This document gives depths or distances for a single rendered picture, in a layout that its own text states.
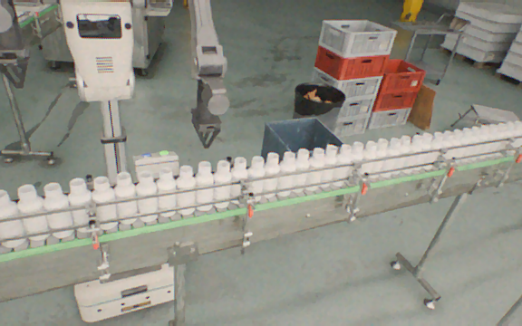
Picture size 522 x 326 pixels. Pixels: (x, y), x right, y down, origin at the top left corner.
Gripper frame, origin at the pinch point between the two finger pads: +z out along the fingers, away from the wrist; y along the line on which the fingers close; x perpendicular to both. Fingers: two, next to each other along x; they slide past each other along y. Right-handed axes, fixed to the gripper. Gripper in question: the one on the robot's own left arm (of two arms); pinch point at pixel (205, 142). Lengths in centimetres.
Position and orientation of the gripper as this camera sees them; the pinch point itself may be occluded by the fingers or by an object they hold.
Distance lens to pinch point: 108.1
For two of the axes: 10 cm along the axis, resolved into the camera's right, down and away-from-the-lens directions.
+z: -1.3, 8.2, 5.6
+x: -9.1, 1.3, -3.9
